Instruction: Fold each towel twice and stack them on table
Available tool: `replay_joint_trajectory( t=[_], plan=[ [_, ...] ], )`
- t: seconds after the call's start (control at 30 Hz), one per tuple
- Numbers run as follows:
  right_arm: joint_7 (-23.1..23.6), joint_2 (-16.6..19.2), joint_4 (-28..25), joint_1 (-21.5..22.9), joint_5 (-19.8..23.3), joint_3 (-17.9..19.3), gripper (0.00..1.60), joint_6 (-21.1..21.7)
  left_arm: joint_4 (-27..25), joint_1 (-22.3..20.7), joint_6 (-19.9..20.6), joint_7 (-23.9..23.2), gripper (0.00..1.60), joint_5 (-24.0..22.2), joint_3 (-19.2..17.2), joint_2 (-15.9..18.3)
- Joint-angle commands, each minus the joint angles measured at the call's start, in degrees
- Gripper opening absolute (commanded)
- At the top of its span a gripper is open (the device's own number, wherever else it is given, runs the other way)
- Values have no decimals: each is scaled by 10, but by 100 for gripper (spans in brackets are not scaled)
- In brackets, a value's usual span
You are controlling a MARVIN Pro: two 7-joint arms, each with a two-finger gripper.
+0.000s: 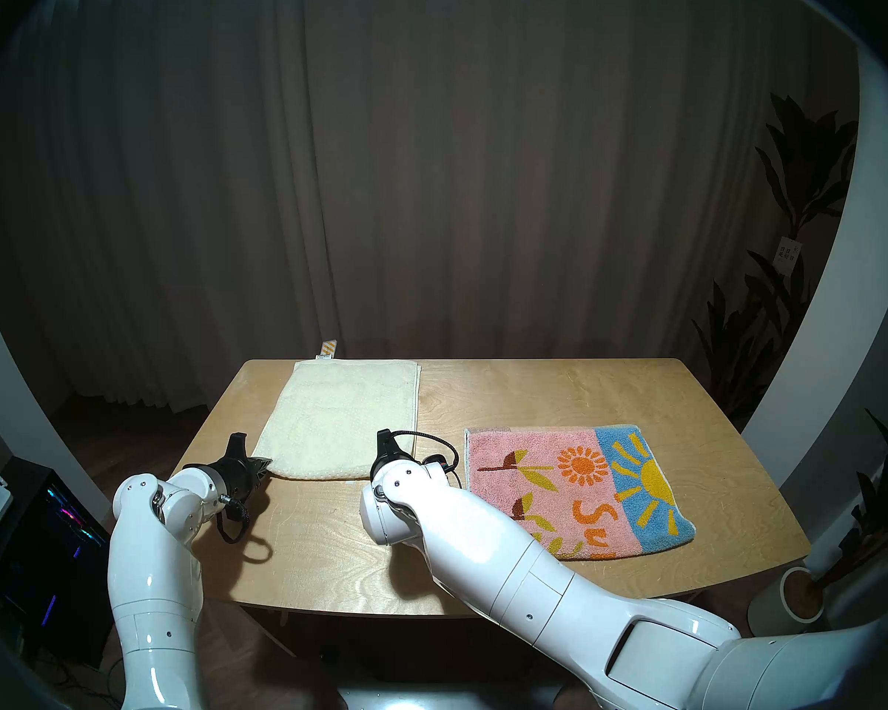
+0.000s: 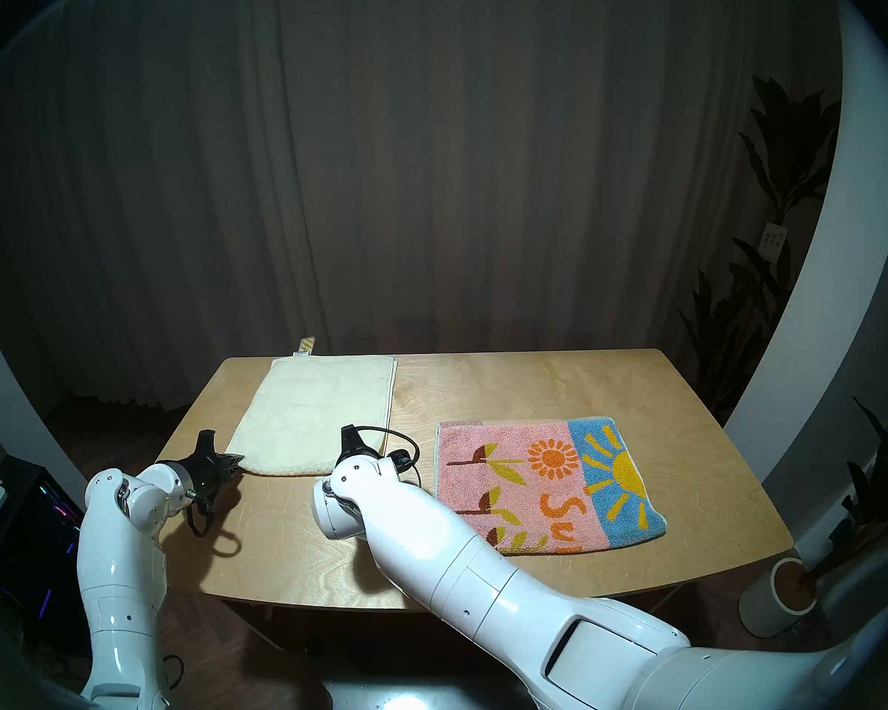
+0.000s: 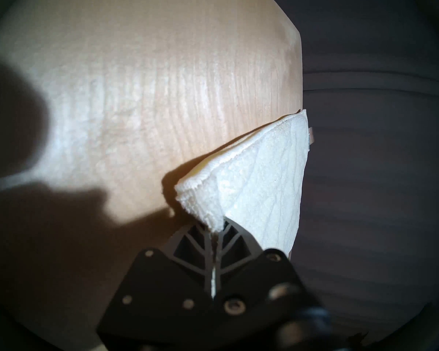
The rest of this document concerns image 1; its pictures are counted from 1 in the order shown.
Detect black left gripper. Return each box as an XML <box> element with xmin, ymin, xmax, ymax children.
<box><xmin>184</xmin><ymin>453</ymin><xmax>273</xmax><ymax>505</ymax></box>

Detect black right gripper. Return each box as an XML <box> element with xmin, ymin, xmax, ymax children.
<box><xmin>370</xmin><ymin>450</ymin><xmax>453</xmax><ymax>483</ymax></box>

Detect cream terry towel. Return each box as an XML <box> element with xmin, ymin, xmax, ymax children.
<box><xmin>252</xmin><ymin>339</ymin><xmax>421</xmax><ymax>481</ymax></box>

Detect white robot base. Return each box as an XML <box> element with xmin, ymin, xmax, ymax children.
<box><xmin>337</xmin><ymin>686</ymin><xmax>563</xmax><ymax>710</ymax></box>

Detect pink blue sun-print towel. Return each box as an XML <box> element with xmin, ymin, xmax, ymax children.
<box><xmin>464</xmin><ymin>424</ymin><xmax>696</xmax><ymax>561</ymax></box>

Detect black computer case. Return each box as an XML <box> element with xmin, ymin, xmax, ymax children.
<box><xmin>0</xmin><ymin>457</ymin><xmax>130</xmax><ymax>669</ymax></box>

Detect grey pleated curtain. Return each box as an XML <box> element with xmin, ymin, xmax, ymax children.
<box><xmin>0</xmin><ymin>0</ymin><xmax>852</xmax><ymax>413</ymax></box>

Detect white round plant pot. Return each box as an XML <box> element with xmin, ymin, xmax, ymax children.
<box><xmin>747</xmin><ymin>564</ymin><xmax>826</xmax><ymax>638</ymax></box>

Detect dark potted plant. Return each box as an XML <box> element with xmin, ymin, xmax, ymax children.
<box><xmin>814</xmin><ymin>409</ymin><xmax>888</xmax><ymax>591</ymax></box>

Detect tall dark leafy plant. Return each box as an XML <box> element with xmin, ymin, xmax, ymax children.
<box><xmin>692</xmin><ymin>93</ymin><xmax>859</xmax><ymax>428</ymax></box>

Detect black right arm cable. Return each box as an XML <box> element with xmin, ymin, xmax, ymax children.
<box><xmin>396</xmin><ymin>431</ymin><xmax>462</xmax><ymax>489</ymax></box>

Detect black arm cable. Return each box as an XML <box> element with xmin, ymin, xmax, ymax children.
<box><xmin>215</xmin><ymin>494</ymin><xmax>251</xmax><ymax>545</ymax></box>
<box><xmin>396</xmin><ymin>431</ymin><xmax>462</xmax><ymax>489</ymax></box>

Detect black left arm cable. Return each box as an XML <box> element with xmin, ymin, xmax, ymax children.
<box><xmin>215</xmin><ymin>494</ymin><xmax>251</xmax><ymax>545</ymax></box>

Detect black floor cables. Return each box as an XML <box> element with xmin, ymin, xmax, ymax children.
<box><xmin>44</xmin><ymin>657</ymin><xmax>123</xmax><ymax>710</ymax></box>

